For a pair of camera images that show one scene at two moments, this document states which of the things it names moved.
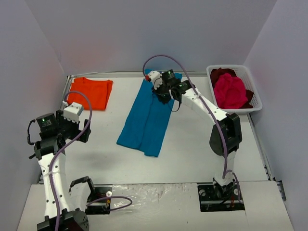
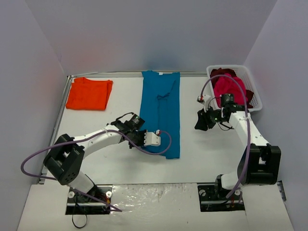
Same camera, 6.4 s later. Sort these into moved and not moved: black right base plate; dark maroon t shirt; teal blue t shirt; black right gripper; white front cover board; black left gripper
Moved: black left gripper; black right gripper; teal blue t shirt
Not moved: dark maroon t shirt; white front cover board; black right base plate
